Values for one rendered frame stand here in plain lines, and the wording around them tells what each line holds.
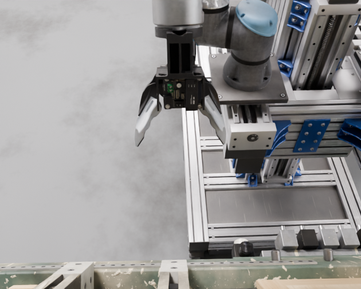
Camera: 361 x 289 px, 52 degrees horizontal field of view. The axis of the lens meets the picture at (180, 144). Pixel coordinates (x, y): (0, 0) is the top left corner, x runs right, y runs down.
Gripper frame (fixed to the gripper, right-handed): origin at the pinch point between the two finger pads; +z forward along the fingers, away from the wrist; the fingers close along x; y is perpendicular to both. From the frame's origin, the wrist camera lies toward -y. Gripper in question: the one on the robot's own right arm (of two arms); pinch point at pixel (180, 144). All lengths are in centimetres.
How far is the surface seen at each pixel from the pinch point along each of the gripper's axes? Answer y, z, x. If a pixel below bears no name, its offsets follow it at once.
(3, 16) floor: -283, 1, -144
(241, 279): -11.2, 42.0, 14.8
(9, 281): -12, 41, -42
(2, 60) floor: -230, 28, -130
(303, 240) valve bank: -30, 46, 37
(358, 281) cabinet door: -8, 41, 42
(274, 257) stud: -18, 41, 25
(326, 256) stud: -18, 41, 39
